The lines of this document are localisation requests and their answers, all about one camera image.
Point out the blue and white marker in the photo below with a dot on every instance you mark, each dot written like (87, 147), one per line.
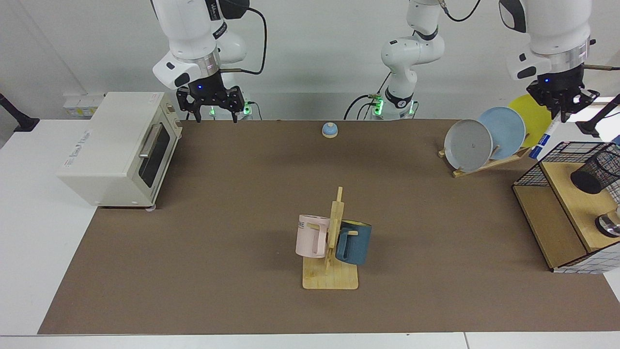
(545, 140)

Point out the wooden cup stand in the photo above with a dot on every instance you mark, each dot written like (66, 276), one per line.
(334, 278)

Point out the small blue round thing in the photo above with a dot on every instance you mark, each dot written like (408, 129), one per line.
(330, 130)

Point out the pink cup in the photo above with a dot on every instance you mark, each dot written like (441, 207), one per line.
(307, 240)

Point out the wooden plate rack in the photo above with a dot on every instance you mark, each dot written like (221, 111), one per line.
(484, 167)

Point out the pale toaster oven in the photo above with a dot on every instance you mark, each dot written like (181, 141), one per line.
(111, 145)

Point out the glass lid with metal rim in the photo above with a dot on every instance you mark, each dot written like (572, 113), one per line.
(609, 226)

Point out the black stand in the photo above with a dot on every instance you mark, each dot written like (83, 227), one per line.
(24, 123)
(588, 127)

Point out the light blue plate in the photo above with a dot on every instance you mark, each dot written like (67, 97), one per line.
(508, 131)

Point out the grey plate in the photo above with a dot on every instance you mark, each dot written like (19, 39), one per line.
(467, 145)

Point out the dark teal cup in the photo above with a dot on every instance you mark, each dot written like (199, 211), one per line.
(356, 245)

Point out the yellow plate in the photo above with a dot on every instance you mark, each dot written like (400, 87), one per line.
(533, 126)

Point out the black mesh pen holder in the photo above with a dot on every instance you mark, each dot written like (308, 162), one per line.
(593, 177)

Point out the brown table cloth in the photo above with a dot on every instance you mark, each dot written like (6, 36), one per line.
(193, 271)

